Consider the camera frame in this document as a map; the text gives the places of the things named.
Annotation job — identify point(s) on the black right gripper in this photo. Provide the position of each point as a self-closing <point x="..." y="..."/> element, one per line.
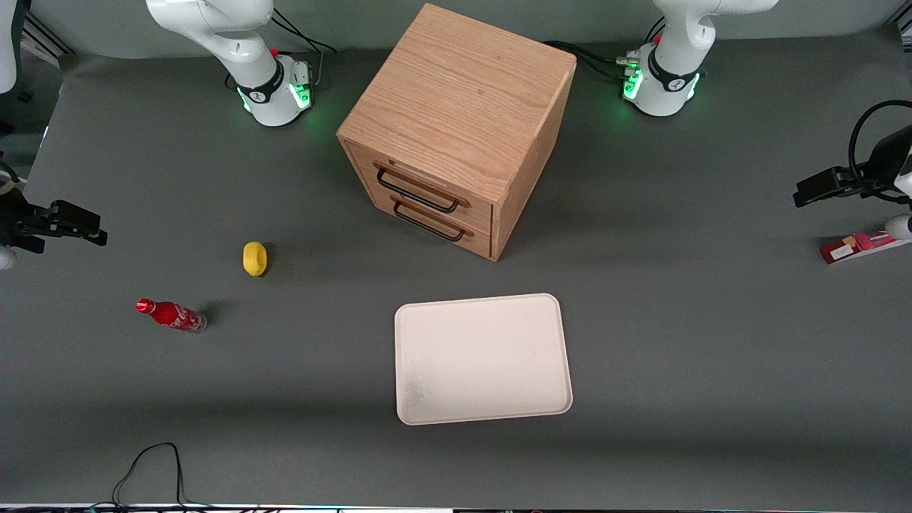
<point x="14" y="216"/>

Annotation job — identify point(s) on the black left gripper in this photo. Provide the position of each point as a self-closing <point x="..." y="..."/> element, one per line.
<point x="881" y="162"/>

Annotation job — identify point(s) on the red cookie box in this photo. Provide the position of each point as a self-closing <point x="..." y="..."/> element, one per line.
<point x="855" y="247"/>

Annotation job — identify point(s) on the cream plastic tray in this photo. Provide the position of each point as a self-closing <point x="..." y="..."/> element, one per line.
<point x="481" y="360"/>

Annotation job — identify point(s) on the red cola bottle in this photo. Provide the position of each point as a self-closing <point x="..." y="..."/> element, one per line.
<point x="171" y="314"/>

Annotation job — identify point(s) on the yellow lemon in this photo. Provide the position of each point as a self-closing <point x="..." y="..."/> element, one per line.
<point x="254" y="258"/>

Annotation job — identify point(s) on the wooden drawer front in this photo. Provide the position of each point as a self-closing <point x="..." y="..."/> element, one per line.
<point x="479" y="241"/>
<point x="477" y="208"/>

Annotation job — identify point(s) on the wooden drawer cabinet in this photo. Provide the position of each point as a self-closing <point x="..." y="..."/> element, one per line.
<point x="463" y="92"/>

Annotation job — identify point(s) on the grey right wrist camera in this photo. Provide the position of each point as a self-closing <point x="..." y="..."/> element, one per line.
<point x="6" y="258"/>

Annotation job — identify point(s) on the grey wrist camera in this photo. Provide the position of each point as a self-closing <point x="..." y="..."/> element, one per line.
<point x="6" y="258"/>
<point x="901" y="226"/>

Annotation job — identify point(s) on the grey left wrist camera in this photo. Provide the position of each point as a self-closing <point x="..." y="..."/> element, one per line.
<point x="901" y="226"/>

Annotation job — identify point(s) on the aluminium frame rail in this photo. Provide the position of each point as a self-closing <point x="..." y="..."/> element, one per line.
<point x="46" y="35"/>
<point x="903" y="30"/>

